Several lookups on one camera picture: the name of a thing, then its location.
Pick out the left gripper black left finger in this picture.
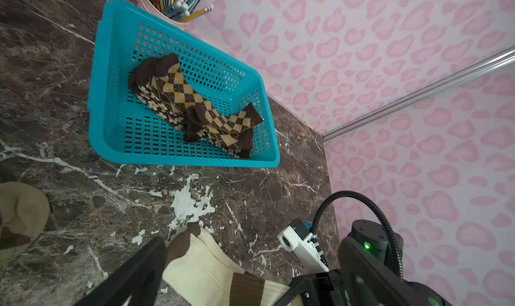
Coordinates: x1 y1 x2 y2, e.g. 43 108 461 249
76 237 167 306

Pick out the teal plastic basket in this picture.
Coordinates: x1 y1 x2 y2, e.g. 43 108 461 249
88 0 280 168

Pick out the light brown argyle sock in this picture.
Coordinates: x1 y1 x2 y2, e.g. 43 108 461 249
183 103 264 158

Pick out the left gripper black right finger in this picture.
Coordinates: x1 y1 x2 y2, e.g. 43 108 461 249
339 237 451 305

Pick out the pink cup of pencils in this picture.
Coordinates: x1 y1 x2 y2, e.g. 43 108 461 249
137 0 215 30

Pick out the dark brown argyle sock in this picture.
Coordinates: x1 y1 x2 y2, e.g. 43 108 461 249
128 53 210 122

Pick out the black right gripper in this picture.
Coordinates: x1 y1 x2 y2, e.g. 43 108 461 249
274 271 346 306

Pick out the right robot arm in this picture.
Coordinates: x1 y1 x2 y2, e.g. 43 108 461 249
275 191 403 305

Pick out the cream brown striped sock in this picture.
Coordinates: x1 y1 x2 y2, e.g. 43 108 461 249
162 224 289 306

